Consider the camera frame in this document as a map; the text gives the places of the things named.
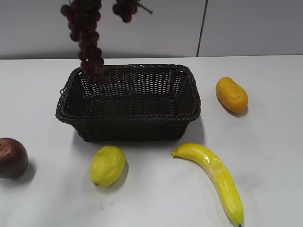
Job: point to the orange mango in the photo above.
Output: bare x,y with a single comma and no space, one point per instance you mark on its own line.
231,95

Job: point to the red apple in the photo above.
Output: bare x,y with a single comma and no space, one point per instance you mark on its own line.
13,158

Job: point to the yellow banana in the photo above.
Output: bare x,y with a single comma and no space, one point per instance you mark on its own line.
219,175

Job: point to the yellow lemon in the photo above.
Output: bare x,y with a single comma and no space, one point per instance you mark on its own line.
107,166

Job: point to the black woven basket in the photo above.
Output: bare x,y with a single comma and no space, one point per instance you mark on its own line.
134,102

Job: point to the dark red grape bunch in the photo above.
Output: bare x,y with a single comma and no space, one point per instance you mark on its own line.
82,17

